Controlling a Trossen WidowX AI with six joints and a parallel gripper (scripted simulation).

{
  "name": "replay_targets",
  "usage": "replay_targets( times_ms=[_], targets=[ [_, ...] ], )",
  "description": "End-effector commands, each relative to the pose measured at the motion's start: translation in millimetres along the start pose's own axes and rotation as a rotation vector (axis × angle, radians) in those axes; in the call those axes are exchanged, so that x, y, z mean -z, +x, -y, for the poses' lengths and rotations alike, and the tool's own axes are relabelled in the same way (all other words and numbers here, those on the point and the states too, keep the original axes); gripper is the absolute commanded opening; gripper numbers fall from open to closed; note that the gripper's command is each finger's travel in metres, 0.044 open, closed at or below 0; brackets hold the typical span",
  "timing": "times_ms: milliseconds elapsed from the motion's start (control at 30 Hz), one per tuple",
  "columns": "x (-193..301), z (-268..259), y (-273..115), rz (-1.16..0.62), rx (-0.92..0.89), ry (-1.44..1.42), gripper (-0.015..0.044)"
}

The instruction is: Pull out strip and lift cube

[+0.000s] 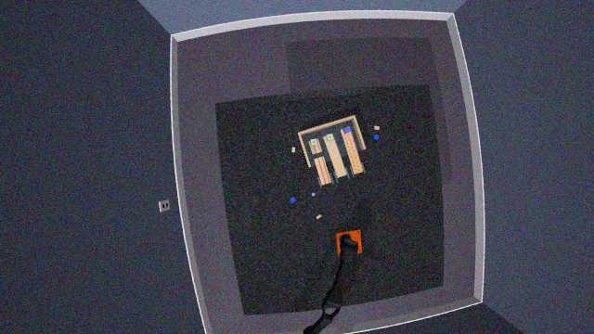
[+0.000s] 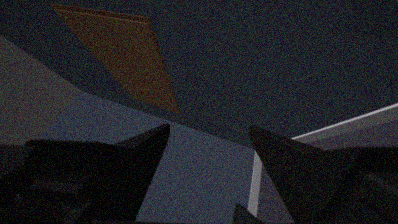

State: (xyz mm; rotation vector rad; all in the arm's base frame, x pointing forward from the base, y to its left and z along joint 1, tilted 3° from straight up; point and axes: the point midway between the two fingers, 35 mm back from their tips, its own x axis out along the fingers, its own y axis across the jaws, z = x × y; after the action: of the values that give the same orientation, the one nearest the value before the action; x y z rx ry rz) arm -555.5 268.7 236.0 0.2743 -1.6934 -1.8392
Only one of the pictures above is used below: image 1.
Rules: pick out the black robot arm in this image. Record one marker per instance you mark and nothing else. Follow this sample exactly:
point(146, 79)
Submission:
point(349, 249)

